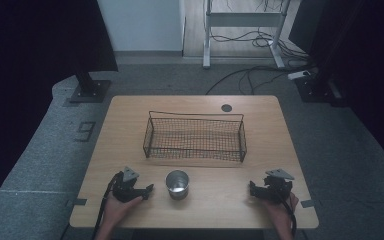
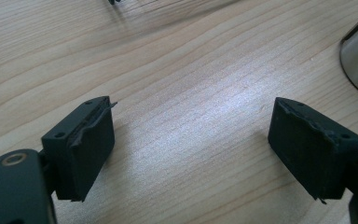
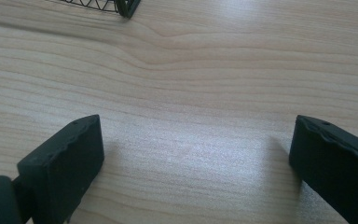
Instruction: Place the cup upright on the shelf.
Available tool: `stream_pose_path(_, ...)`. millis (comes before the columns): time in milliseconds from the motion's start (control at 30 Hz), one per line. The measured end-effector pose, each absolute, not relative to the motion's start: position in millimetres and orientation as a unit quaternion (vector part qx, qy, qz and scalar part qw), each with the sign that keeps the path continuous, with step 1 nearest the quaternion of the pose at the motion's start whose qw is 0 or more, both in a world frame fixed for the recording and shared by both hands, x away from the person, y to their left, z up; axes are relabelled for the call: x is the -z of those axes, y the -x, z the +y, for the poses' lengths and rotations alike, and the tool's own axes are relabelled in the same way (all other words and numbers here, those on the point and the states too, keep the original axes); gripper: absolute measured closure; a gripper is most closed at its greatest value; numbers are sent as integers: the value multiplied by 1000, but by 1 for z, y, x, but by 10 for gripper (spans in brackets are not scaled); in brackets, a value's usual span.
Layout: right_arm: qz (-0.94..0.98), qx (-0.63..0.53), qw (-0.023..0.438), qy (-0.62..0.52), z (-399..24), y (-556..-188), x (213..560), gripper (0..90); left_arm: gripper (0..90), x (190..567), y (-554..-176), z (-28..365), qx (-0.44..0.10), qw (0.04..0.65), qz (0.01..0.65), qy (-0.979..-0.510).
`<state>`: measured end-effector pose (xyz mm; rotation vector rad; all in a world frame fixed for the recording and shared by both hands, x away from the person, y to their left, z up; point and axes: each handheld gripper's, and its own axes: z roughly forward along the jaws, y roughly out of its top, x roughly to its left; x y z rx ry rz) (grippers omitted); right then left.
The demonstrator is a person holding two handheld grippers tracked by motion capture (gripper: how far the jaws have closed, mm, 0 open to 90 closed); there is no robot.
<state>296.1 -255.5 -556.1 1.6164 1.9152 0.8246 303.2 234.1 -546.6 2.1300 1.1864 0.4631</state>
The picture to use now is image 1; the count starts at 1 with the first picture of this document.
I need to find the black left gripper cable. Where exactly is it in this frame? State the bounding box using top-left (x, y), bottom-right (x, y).
top-left (90, 171), bottom-right (124, 240)

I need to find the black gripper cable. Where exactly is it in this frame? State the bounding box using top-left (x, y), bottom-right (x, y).
top-left (90, 171), bottom-right (124, 240)
top-left (273, 186), bottom-right (298, 238)

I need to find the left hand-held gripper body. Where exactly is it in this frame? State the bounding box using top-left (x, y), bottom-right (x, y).
top-left (112, 166), bottom-right (142, 204)

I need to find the tangle of black floor cables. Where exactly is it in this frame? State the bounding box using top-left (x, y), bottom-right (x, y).
top-left (205, 0), bottom-right (318, 96)

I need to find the person's right hand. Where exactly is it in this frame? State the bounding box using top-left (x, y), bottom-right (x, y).
top-left (262, 192), bottom-right (300, 234)

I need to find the person's left hand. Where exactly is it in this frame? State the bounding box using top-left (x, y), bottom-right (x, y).
top-left (104, 192), bottom-right (145, 232)

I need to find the black stand with square base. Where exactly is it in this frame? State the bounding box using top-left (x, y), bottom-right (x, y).
top-left (68, 68), bottom-right (112, 104)

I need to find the black stand with wide base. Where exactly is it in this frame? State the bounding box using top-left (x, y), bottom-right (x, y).
top-left (294, 63), bottom-right (348, 108)

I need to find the black wire mesh basket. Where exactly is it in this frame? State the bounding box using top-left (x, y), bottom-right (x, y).
top-left (142, 110), bottom-right (249, 164)

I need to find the white metal desk frame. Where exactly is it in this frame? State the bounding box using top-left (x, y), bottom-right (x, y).
top-left (202, 0), bottom-right (292, 70)

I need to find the white power strip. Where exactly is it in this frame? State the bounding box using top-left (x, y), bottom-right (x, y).
top-left (286, 69), bottom-right (312, 81)

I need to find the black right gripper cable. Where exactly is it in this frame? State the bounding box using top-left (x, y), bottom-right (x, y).
top-left (273, 186), bottom-right (298, 238)

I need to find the shiny metal cup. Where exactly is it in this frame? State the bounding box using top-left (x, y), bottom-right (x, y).
top-left (165, 169), bottom-right (191, 201)

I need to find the dark curtain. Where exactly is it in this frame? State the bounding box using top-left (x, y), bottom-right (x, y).
top-left (288, 0), bottom-right (384, 174)
top-left (0, 0), bottom-right (119, 221)

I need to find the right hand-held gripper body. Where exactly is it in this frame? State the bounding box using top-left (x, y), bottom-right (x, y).
top-left (262, 168), bottom-right (296, 205)

